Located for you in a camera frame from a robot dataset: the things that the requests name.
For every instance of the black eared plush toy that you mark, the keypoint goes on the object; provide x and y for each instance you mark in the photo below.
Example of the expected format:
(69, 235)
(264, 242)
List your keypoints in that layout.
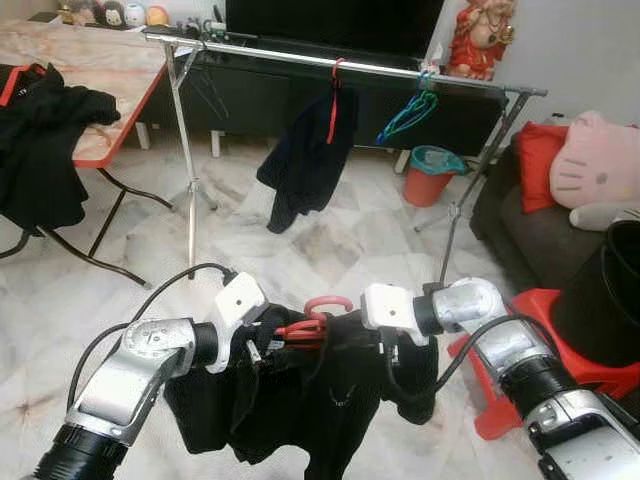
(110, 14)

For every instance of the plain black shirt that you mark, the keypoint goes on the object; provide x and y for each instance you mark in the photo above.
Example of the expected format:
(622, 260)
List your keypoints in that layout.
(340, 410)

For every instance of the red hanger under navy shirt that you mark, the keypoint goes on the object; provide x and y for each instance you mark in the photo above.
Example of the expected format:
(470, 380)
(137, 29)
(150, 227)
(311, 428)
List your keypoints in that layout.
(334, 100)

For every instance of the orange round plush toy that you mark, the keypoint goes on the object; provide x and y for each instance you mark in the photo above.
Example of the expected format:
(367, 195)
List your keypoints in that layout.
(157, 16)

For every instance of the pink red plastic hanger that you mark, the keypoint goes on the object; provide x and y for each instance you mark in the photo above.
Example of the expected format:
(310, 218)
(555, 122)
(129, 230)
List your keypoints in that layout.
(300, 330)

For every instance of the blue plastic hanger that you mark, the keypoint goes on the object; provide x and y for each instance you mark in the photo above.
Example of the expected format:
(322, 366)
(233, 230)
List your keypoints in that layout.
(425, 85)

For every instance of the red laughing Buddha statue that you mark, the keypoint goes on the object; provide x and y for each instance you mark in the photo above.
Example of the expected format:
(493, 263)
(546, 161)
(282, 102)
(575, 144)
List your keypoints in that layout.
(480, 45)

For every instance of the black bucket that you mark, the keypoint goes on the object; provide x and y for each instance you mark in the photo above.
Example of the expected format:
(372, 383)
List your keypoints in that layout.
(600, 310)

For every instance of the pink cat plush cushion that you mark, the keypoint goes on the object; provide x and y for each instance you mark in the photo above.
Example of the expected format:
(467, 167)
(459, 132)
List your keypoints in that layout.
(600, 165)

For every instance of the red cushion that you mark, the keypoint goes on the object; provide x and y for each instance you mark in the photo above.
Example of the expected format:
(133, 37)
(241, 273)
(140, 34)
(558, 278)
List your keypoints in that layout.
(538, 165)

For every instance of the white round plush toy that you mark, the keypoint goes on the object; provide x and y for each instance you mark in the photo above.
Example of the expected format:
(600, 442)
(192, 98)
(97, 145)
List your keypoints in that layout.
(134, 15)

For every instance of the red plastic stool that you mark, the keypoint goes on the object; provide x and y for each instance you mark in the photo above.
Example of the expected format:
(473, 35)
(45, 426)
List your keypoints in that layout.
(490, 410)

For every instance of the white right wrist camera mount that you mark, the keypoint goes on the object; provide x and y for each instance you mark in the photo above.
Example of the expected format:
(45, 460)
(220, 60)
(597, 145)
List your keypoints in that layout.
(390, 308)

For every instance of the black shirt with red trim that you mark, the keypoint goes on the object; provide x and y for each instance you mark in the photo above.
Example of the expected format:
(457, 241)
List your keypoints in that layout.
(45, 160)

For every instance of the teal plastic bag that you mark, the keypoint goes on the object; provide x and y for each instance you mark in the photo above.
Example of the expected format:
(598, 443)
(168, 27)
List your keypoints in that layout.
(430, 160)

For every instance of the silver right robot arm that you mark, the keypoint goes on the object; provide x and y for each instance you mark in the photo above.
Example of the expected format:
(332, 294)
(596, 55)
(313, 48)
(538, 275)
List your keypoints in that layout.
(560, 420)

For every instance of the white tissue pack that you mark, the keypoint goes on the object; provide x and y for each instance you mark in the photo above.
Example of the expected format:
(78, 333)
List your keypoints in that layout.
(436, 62)

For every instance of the navy shirt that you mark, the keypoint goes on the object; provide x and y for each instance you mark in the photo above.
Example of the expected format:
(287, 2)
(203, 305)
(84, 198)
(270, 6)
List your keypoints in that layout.
(310, 160)

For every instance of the green plastic hanger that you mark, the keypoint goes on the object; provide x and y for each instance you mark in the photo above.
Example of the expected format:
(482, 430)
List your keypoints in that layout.
(410, 115)

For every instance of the silver metal clothes rack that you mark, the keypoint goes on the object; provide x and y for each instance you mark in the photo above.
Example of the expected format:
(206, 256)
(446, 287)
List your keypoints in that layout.
(270, 53)

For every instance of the black television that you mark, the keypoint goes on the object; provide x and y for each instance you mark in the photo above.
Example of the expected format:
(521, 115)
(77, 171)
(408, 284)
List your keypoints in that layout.
(335, 25)

